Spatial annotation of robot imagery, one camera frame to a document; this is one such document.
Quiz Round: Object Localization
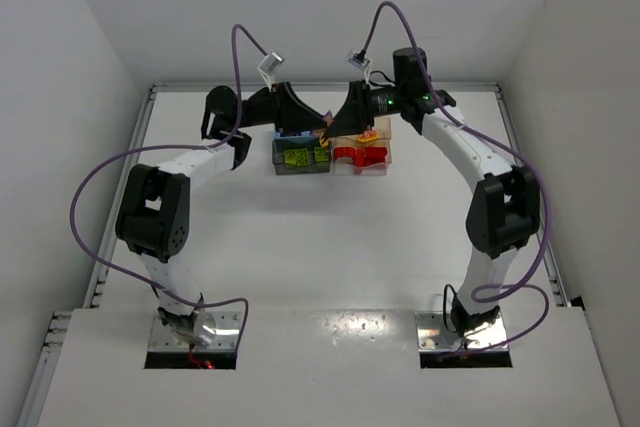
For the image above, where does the small green lego brick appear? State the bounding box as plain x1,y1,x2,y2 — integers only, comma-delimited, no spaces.
314,147,331,164

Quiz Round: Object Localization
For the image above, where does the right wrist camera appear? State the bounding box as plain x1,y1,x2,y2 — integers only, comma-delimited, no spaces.
346,49,372,85

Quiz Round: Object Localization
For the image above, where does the blue container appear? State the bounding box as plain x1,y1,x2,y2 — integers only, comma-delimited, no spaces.
273,130,319,143

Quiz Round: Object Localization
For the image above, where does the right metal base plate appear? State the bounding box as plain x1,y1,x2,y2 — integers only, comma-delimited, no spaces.
415,311,509,355

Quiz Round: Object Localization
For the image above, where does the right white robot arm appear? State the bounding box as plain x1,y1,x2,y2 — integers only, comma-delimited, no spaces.
324,48,540,335

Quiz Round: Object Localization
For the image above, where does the purple yellow lego stack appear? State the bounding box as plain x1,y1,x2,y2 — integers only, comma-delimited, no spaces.
314,111,333,148

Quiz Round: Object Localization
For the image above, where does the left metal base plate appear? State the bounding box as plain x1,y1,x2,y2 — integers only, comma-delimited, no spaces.
148,311,242,354

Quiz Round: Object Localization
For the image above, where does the red curved lego brick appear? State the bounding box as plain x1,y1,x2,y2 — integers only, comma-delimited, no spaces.
354,147,388,174

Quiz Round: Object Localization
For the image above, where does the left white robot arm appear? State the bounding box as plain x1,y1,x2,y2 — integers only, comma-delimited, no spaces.
115,82,333,339

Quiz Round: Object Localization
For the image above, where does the red rounded lego brick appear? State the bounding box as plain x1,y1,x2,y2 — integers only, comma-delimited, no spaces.
333,147,357,164

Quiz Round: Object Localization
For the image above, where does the smoky grey container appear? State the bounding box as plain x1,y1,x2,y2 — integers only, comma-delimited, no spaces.
272,139,332,175

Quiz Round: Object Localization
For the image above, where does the yellow rounded lego brick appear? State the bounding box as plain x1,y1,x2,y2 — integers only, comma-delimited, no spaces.
355,130,379,144

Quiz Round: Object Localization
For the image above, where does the purple cable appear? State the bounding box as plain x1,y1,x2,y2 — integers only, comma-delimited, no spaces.
69,24,250,348
357,0,555,359

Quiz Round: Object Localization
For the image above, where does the metal base plate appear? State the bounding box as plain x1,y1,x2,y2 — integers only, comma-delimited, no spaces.
148,311,242,354
415,311,509,355

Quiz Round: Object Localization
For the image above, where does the orange translucent container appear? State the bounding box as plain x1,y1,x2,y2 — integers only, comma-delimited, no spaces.
334,117,392,148

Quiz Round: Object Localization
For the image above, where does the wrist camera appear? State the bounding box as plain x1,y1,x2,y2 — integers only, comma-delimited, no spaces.
257,52,285,89
346,49,372,85

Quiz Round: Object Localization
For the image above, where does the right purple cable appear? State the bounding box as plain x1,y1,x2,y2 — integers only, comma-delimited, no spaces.
357,0,555,359

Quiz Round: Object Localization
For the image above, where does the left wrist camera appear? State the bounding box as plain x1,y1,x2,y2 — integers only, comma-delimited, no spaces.
257,52,285,89

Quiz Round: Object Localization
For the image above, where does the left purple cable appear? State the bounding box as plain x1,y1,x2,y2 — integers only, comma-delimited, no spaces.
69,24,250,348

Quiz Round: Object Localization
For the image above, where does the clear container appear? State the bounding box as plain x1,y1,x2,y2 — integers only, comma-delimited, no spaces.
332,141,392,176

